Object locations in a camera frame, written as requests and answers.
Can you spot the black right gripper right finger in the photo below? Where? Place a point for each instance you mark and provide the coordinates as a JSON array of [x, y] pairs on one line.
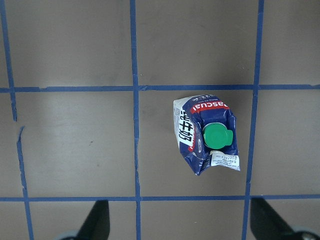
[[266, 223]]

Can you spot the blue white milk carton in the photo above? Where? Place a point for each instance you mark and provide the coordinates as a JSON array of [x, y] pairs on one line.
[[205, 130]]

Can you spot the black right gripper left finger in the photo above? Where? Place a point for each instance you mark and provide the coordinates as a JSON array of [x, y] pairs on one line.
[[97, 224]]

